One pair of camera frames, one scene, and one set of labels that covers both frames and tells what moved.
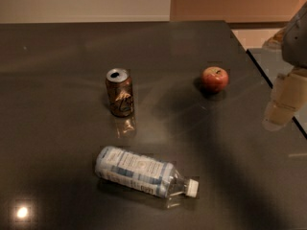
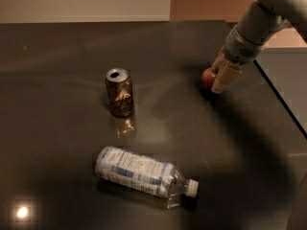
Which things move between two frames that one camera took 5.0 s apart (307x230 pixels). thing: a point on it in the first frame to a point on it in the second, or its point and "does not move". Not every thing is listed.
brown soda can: (120, 92) does not move
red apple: (214, 79) does not move
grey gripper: (295, 43) to (239, 49)
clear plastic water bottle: (154, 176) does not move
